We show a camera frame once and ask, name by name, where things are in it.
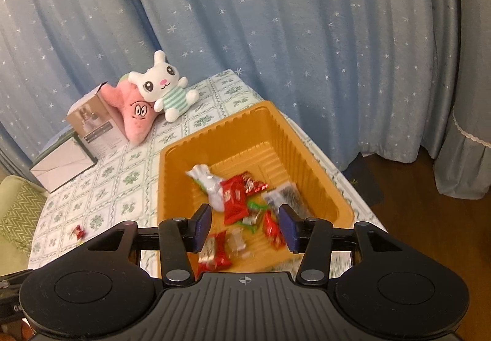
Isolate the blue star curtain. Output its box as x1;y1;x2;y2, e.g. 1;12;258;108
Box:
0;0;462;181

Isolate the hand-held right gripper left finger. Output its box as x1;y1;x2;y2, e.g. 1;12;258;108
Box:
82;204;213;287

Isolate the red and yellow candy packet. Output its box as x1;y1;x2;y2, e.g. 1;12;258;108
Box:
197;231;231;279

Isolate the brown cardboard box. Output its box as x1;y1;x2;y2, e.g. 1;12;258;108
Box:
65;83;130;158

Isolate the pink plush toy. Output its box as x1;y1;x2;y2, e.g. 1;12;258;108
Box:
101;72;162;144

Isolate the clear packet of dark snack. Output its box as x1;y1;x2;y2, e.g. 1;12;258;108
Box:
262;182;308;220

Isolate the grey curtain with lace trim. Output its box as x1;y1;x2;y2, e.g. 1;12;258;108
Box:
433;0;491;201

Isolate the clear candy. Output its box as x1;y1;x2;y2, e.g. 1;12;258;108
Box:
226;228;248;254

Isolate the green sofa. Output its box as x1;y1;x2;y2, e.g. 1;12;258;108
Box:
0;175;49;273

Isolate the green chevron cushion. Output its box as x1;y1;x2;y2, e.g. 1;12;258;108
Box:
0;182;49;254

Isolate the silver snack packet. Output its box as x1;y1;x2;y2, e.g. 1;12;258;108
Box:
186;164;225;212

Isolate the large red snack packet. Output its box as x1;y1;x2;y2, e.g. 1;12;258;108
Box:
221;176;251;225

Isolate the dark red candy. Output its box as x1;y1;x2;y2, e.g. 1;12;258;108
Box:
241;171;269;196

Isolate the white framed board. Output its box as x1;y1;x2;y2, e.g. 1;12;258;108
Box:
29;136;99;194

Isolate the orange plastic tray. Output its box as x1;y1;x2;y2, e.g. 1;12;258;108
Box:
157;100;356;281

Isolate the red and white candy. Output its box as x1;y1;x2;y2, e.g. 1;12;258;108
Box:
262;210;287;250

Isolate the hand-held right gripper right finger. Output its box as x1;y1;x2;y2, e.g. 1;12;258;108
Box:
278;204;407;286

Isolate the white bunny plush toy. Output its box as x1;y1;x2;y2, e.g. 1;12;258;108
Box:
128;50;200;123

